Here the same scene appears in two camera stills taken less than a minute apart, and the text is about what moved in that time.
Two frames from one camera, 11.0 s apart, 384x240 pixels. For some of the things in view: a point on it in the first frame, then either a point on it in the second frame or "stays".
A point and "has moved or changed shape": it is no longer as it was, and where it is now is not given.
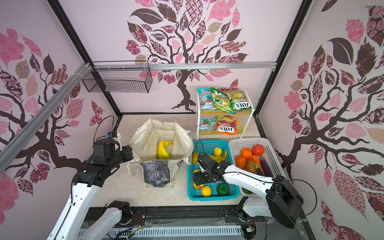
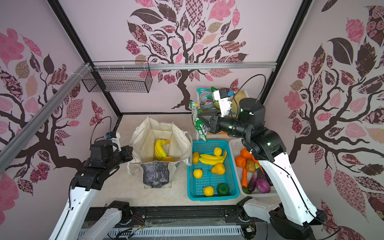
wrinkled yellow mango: (195, 157) stays
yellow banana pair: (218, 158) stays
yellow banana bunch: (162, 153) has moved or changed shape
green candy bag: (222, 101) has moved or changed shape
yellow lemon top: (217, 151) stays
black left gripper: (127, 150) stays
